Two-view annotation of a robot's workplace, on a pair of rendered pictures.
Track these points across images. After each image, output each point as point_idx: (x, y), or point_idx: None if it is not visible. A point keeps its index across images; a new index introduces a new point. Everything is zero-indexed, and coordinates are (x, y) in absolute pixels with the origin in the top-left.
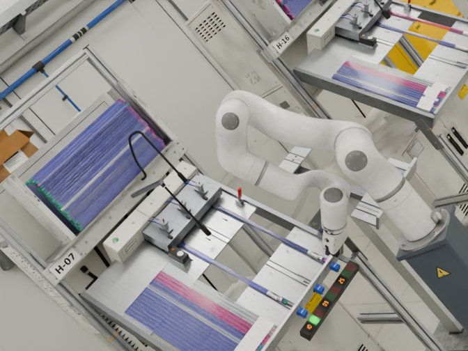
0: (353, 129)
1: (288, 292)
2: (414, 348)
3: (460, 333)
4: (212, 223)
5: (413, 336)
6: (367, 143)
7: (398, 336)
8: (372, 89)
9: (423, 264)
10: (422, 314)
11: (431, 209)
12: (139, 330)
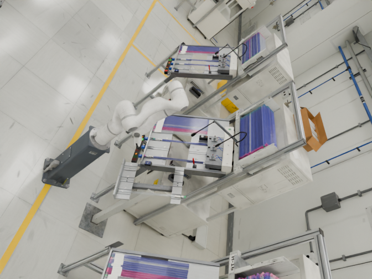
0: (129, 113)
1: (154, 143)
2: (114, 219)
3: (93, 215)
4: (200, 156)
5: (117, 228)
6: (120, 104)
7: (124, 233)
8: (156, 261)
9: None
10: (114, 242)
11: (97, 136)
12: (199, 117)
